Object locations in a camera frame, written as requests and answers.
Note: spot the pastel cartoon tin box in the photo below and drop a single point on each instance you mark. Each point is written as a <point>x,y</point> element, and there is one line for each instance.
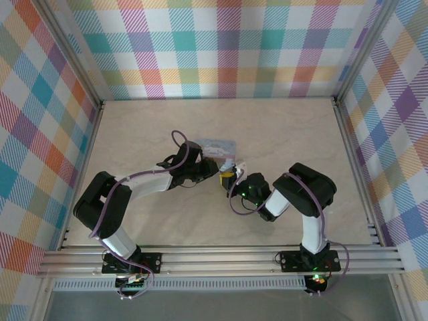
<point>217,147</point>

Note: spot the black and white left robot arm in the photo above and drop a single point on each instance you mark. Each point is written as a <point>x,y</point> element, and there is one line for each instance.
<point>100,200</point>

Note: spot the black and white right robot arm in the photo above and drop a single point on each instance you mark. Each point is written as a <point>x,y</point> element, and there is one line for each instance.
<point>311,187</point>

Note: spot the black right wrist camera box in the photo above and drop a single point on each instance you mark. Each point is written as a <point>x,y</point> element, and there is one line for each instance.
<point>226,184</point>

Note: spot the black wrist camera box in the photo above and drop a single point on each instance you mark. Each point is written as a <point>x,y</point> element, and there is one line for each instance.
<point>190,152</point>
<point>226,184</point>

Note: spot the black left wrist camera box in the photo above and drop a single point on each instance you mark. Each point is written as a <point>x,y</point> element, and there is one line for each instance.
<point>190,152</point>

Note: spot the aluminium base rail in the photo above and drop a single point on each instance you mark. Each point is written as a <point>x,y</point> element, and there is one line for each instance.
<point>217,261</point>

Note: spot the aluminium side rail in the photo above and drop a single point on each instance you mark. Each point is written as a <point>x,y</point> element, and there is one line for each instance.
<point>351,154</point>
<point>92,147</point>

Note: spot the aluminium frame post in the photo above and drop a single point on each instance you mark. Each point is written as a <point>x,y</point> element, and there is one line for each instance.
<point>72,55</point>
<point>364,47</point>

